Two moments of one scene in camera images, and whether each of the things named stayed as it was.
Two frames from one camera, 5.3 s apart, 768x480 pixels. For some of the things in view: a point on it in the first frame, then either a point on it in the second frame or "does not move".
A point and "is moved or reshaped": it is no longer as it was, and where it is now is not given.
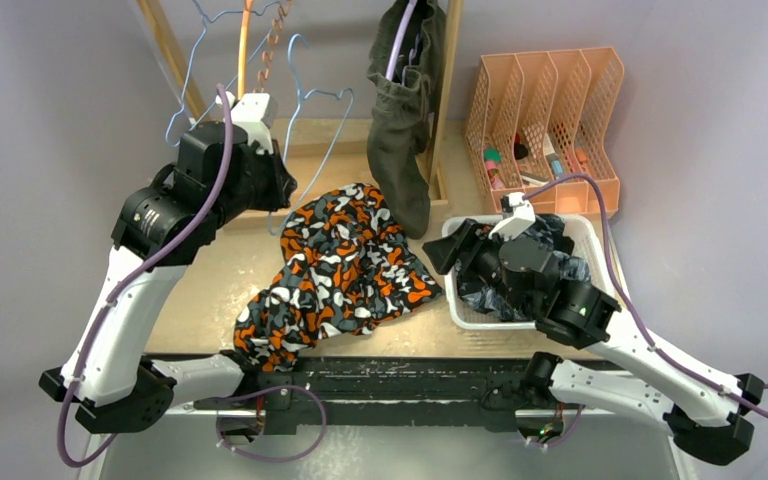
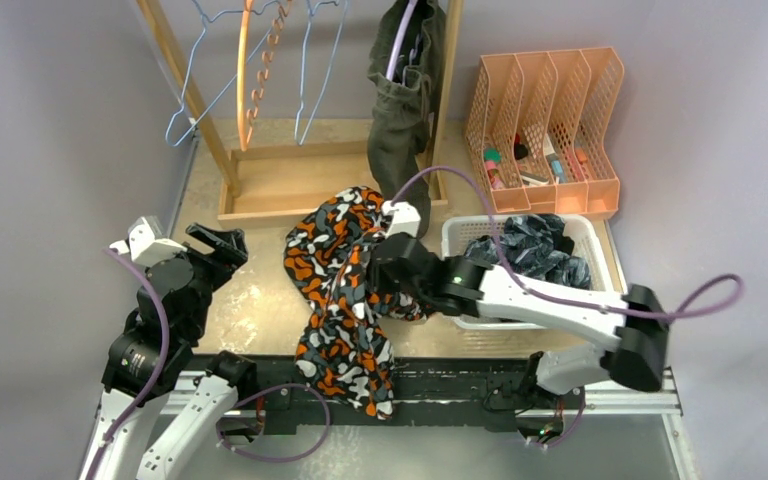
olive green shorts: [406, 53] does not move
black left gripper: [282, 183] -> [229, 242]
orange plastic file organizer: [538, 127] does not move
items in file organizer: [492, 156] does not move
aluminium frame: [191, 442] does not move
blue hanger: [330, 142] -> [311, 12]
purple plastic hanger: [397, 39] does not move
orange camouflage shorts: [348, 263] is moved or reshaped
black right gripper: [447, 252] -> [380, 282]
